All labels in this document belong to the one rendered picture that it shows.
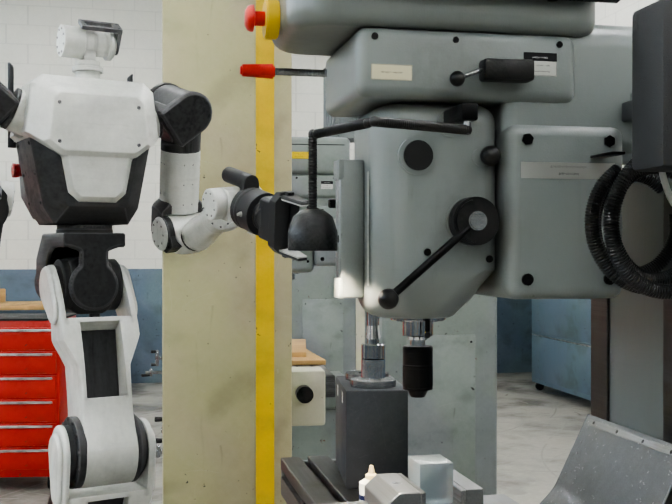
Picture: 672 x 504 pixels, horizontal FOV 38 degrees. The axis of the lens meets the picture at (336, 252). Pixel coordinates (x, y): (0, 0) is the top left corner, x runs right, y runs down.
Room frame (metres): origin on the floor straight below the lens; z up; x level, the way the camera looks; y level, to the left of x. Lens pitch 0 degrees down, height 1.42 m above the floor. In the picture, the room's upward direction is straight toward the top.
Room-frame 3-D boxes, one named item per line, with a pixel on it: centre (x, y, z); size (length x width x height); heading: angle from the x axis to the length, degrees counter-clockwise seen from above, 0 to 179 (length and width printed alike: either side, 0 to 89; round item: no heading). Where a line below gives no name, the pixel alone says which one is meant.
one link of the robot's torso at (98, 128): (2.11, 0.55, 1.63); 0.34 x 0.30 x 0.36; 121
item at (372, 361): (1.91, -0.07, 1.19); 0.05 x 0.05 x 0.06
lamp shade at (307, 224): (1.41, 0.03, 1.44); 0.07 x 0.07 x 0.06
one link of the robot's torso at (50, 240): (2.13, 0.57, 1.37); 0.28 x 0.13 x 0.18; 31
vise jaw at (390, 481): (1.44, -0.09, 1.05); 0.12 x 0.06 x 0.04; 13
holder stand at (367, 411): (1.96, -0.07, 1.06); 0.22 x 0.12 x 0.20; 5
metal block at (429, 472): (1.45, -0.14, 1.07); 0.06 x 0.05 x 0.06; 13
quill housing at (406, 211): (1.52, -0.13, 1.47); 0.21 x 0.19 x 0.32; 12
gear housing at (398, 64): (1.52, -0.17, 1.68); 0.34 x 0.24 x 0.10; 102
